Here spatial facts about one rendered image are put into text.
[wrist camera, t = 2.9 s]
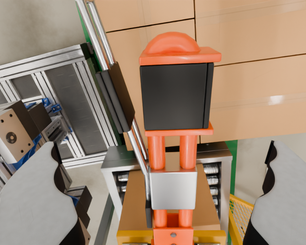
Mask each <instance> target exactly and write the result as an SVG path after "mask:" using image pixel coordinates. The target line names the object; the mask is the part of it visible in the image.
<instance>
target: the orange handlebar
mask: <svg viewBox="0 0 306 245"><path fill-rule="evenodd" d="M200 50H201V49H200V47H199V46H198V44H197V42H196V41H195V39H193V38H192V37H190V36H189V35H187V34H186V33H181V32H166V33H162V34H159V35H157V36H156V37H155V38H153V39H152V40H151V41H150V42H149V43H148V44H147V46H146V48H145V50H144V52H143V53H146V54H158V53H187V52H198V51H200ZM197 137H198V135H192V136H180V158H179V164H180V166H181V167H182V168H184V169H192V168H194V167H195V166H196V153H197ZM147 142H148V154H149V167H150V168H152V169H154V170H160V169H163V168H164V167H165V165H166V155H165V136H156V137H147ZM192 215H193V210H179V213H167V210H153V225H154V228H153V236H154V245H192V244H193V230H194V229H193V228H192Z"/></svg>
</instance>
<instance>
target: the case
mask: <svg viewBox="0 0 306 245"><path fill-rule="evenodd" d="M196 168H197V172H198V174H197V188H196V202H195V209H193V215H192V228H193V229H194V230H220V229H221V227H220V221H219V218H218V215H217V211H216V208H215V205H214V201H213V198H212V194H211V191H210V188H209V184H208V181H207V178H206V175H205V171H204V167H203V164H202V163H199V164H196ZM145 205H146V194H145V181H144V174H143V173H142V171H141V169H136V170H130V171H129V176H128V181H127V186H126V191H125V196H124V201H123V206H122V211H121V216H120V221H119V227H118V230H152V231H153V228H154V225H153V226H152V228H147V221H146V212H145ZM167 213H179V210H167Z"/></svg>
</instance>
